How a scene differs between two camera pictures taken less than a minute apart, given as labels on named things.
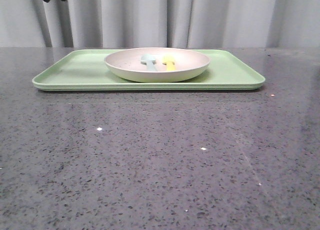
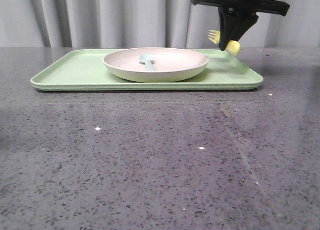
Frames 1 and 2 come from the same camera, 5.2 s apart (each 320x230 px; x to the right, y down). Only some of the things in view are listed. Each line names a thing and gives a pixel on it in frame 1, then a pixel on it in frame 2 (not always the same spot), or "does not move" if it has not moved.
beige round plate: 127,63 does not move
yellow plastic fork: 169,61 to 233,47
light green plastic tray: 77,70 does not move
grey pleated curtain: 243,18 does not move
